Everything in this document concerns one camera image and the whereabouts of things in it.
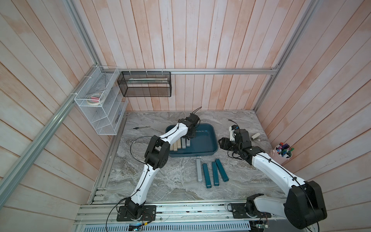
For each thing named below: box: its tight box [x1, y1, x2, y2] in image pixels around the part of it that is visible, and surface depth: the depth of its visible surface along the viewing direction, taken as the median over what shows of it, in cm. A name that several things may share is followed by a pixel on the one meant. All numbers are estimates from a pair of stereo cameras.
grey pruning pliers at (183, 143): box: [181, 137, 186, 149], surface depth 99 cm
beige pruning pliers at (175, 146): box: [172, 140, 178, 152], surface depth 97 cm
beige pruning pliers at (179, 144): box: [176, 137, 182, 149], surface depth 97 cm
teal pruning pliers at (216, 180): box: [211, 161, 220, 187], surface depth 87 cm
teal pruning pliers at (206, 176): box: [202, 163, 212, 189], surface depth 85 cm
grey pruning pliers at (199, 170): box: [196, 158, 203, 183], surface depth 87 cm
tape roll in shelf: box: [86, 92, 105, 106], surface depth 75 cm
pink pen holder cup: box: [268, 142, 295, 164], surface depth 85 cm
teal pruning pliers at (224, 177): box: [214, 158, 229, 183], surface depth 88 cm
